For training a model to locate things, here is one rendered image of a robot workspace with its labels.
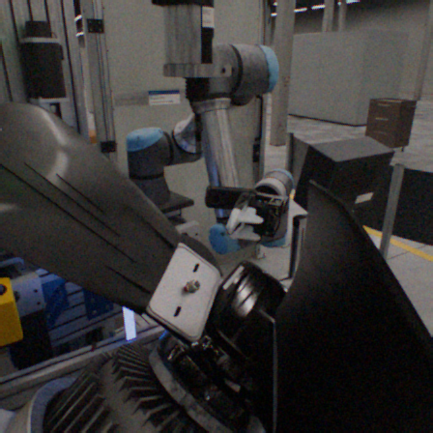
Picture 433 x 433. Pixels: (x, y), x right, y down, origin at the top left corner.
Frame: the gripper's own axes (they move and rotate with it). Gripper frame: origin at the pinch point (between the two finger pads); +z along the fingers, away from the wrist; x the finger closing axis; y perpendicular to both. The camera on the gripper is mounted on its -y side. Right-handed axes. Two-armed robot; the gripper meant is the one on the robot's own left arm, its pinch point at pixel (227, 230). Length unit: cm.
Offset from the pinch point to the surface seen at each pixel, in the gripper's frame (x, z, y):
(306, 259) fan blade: -23, 45, 17
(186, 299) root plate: -7.3, 31.0, 5.9
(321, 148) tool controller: -7.7, -47.4, 9.7
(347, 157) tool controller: -7, -47, 17
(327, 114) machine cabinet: 105, -1022, -67
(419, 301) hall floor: 110, -184, 84
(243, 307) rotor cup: -7.2, 29.5, 11.4
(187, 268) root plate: -9.0, 28.3, 4.7
